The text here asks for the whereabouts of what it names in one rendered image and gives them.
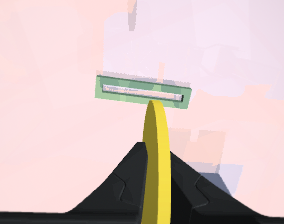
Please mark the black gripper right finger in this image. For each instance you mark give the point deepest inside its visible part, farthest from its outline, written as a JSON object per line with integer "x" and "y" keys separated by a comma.
{"x": 195, "y": 200}

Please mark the gold coin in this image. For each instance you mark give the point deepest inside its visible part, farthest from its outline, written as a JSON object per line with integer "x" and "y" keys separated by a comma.
{"x": 157, "y": 197}

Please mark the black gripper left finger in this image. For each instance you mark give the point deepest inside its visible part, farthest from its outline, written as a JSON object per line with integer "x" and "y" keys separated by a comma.
{"x": 118, "y": 200}

